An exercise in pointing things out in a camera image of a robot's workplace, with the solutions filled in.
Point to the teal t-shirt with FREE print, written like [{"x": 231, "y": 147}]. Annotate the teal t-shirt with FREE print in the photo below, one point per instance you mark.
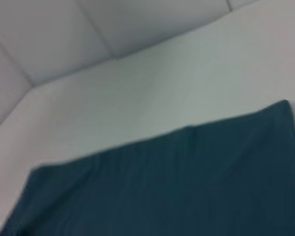
[{"x": 174, "y": 191}]

